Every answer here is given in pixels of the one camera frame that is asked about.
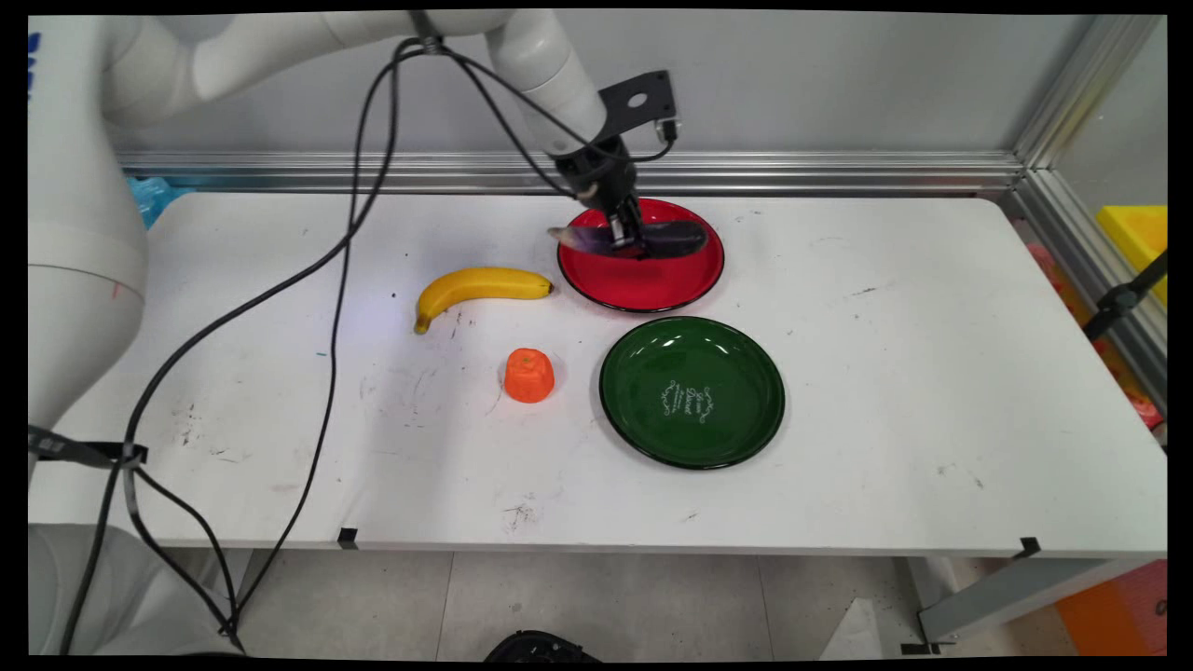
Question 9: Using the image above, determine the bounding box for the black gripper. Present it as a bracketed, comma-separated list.
[555, 136, 651, 258]

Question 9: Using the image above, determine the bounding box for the purple eggplant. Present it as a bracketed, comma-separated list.
[547, 220, 709, 261]

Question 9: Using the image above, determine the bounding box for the red enamel plate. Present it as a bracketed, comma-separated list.
[557, 198, 726, 313]

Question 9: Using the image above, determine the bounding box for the yellow banana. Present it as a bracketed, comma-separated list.
[414, 267, 555, 336]

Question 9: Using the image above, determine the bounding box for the green enamel plate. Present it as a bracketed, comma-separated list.
[599, 316, 787, 471]

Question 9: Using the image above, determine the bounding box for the orange carrot stub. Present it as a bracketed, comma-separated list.
[504, 348, 556, 404]

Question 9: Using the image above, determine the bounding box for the black round object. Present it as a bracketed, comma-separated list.
[483, 630, 602, 664]

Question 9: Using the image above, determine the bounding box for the blue bubble wrap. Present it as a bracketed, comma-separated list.
[127, 175, 187, 230]

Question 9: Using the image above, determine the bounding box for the black clamp stand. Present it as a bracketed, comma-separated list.
[1081, 252, 1168, 342]

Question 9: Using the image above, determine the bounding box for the yellow plastic box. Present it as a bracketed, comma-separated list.
[1095, 205, 1168, 308]

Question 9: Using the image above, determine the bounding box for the grey table support beam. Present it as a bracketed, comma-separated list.
[917, 557, 1157, 646]

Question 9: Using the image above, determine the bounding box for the orange box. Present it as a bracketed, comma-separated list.
[1053, 559, 1168, 657]

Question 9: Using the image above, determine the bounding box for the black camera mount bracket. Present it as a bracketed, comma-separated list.
[596, 70, 681, 145]

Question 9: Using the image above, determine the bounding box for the horizontal aluminium frame rail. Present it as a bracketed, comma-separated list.
[117, 151, 1026, 197]

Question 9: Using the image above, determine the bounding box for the black cable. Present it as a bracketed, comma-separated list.
[121, 37, 672, 644]
[60, 37, 439, 655]

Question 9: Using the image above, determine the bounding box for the angled aluminium frame rail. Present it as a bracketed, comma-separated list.
[1005, 15, 1168, 411]

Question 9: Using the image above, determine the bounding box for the black cable strap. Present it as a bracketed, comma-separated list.
[28, 425, 150, 471]

